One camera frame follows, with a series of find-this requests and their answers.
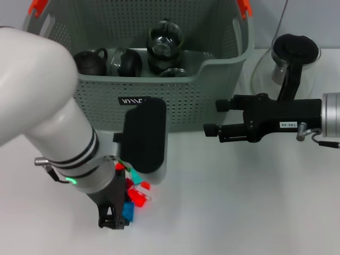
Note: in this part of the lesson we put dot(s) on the large bright red toy brick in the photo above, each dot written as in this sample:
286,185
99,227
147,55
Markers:
136,198

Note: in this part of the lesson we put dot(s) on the teal square toy brick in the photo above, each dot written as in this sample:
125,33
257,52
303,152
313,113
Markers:
135,177

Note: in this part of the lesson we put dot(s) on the glass pitcher with black lid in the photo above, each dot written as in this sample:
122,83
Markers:
295,47

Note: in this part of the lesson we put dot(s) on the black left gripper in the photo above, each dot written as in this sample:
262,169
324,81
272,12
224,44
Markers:
111,196

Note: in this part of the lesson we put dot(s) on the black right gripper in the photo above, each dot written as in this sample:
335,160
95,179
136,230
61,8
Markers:
271,117

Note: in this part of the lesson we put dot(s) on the white toy brick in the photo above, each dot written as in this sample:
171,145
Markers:
148,197

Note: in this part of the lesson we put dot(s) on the dark green toy brick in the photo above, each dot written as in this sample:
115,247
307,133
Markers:
127,166

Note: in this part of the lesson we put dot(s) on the black clay teapot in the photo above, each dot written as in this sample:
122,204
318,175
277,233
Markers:
89,63

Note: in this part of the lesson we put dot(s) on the grey-green perforated storage basket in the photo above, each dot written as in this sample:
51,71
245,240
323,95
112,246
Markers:
199,106

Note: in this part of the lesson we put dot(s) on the small bright red toy brick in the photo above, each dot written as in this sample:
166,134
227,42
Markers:
119,166

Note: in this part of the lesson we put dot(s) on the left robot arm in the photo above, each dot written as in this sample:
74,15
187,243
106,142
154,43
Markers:
40,79

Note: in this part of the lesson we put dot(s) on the blue square toy brick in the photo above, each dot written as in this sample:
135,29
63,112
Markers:
128,210

